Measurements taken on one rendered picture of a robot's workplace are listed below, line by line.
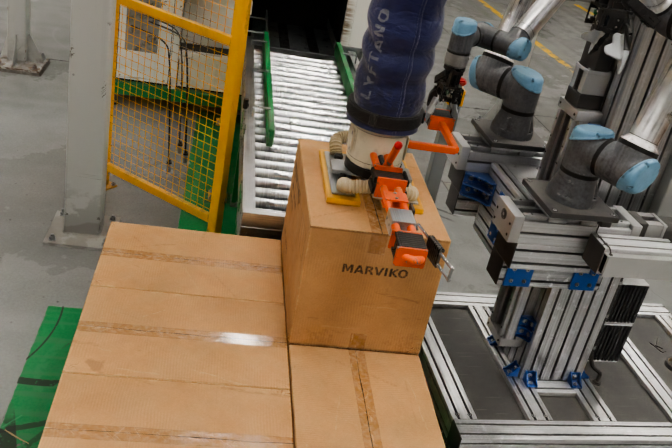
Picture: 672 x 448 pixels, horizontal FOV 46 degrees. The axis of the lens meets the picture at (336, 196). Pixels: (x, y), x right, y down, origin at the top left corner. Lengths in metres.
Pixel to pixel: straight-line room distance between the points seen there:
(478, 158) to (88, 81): 1.65
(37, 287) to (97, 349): 1.23
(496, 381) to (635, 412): 0.51
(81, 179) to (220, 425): 1.85
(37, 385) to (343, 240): 1.31
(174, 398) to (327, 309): 0.50
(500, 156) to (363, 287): 0.84
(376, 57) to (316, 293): 0.68
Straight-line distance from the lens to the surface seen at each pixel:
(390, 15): 2.17
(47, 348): 3.14
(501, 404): 2.91
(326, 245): 2.16
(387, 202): 2.02
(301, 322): 2.30
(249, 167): 3.22
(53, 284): 3.47
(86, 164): 3.61
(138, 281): 2.53
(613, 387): 3.23
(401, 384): 2.30
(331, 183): 2.32
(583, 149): 2.36
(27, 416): 2.87
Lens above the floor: 1.96
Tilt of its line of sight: 26 degrees down
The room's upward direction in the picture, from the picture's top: 12 degrees clockwise
